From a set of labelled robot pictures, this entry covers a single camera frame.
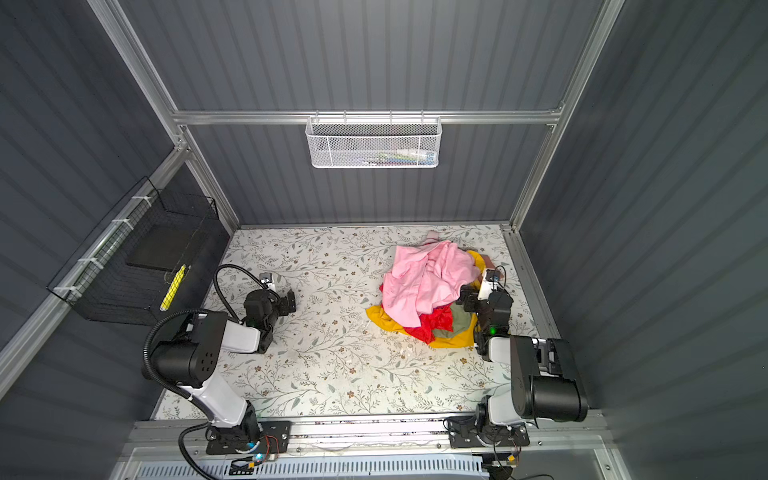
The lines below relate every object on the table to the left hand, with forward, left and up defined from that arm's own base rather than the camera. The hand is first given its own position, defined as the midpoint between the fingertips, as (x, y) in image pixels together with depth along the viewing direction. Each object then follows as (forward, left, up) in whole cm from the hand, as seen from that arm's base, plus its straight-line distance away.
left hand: (274, 292), depth 97 cm
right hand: (-6, -66, +7) cm, 67 cm away
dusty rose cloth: (+7, -73, +2) cm, 73 cm away
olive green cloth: (-15, -58, +4) cm, 60 cm away
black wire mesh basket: (-10, +27, +24) cm, 38 cm away
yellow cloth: (-20, -59, 0) cm, 62 cm away
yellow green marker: (-13, +14, +23) cm, 30 cm away
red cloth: (-14, -52, +2) cm, 54 cm away
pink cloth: (-4, -47, +10) cm, 49 cm away
